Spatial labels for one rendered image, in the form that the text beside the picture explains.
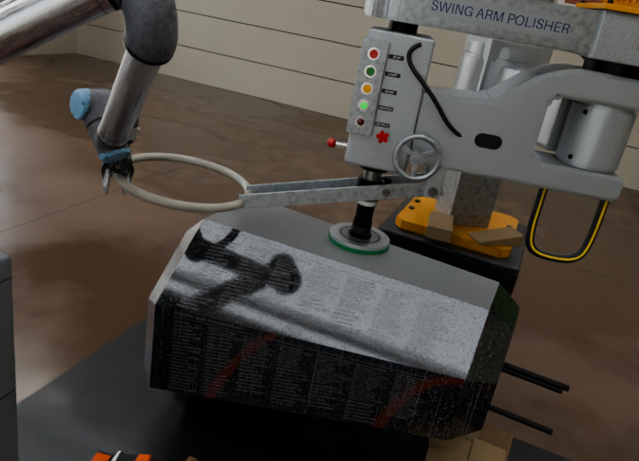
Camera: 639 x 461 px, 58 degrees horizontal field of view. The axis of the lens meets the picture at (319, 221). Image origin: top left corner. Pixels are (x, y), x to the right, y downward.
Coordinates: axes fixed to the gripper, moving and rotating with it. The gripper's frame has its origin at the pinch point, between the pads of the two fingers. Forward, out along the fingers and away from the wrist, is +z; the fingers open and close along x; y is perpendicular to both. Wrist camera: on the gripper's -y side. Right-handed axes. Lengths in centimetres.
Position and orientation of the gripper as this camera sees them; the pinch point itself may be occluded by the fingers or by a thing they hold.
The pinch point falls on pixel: (115, 190)
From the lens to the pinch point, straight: 210.4
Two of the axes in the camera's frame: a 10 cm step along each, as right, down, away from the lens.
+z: -2.4, 8.9, 3.8
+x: 9.0, 0.6, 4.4
